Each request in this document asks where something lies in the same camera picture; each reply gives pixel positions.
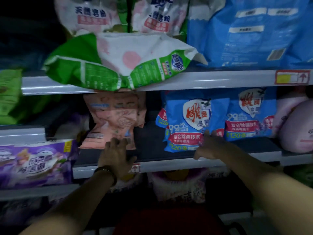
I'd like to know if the person's right hand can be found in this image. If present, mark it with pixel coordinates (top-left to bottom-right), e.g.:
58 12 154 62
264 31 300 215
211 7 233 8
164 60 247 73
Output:
193 131 229 160

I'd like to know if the person's left hand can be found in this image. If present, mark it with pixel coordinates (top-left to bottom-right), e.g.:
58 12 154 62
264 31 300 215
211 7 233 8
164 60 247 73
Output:
97 137 137 180

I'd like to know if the person's right forearm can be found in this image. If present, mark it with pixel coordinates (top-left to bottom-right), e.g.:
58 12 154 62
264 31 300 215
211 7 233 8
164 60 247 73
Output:
221 143 313 235

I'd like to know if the person's left forearm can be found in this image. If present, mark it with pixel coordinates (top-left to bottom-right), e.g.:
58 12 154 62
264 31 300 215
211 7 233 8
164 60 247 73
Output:
18 172 115 235

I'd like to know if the black wristband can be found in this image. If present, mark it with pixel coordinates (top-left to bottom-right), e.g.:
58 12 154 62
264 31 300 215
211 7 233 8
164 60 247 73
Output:
94 166 118 187

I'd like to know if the dark shelf board, white edge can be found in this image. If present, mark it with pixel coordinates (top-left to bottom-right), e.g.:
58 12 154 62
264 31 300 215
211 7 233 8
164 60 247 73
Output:
72 125 313 180

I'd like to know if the white and purple detergent bag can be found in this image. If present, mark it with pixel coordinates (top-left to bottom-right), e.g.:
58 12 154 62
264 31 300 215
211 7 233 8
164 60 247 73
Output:
148 168 209 204

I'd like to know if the pale orange detergent bag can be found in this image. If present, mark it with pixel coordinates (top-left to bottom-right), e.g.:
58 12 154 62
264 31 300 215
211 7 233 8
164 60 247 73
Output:
79 91 147 150

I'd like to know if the white metal shelf board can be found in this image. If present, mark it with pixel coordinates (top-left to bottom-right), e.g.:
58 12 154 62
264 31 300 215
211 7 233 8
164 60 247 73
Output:
21 69 313 96

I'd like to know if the grey shelf board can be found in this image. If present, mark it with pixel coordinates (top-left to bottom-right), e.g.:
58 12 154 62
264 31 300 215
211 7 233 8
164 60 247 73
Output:
0 184 80 201

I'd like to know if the green and white detergent bag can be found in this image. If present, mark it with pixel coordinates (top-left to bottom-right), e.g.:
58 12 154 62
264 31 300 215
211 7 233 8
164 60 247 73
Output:
42 32 208 92

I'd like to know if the short white shelf board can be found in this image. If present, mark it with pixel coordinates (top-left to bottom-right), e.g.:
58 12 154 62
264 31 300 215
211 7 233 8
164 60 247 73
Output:
0 127 47 146

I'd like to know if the red and yellow price label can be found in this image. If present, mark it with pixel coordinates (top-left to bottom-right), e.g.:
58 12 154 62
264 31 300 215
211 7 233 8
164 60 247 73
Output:
274 70 311 85

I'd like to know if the large blue detergent bag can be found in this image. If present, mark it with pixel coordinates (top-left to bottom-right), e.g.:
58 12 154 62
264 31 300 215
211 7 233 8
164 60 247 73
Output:
187 0 313 70

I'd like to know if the green packet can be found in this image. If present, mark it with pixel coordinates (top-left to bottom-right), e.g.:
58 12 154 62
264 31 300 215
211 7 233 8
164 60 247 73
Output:
0 69 23 125

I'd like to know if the white and pink detergent bag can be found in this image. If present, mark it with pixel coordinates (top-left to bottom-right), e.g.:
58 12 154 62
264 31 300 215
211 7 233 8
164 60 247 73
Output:
54 0 121 36
132 0 190 36

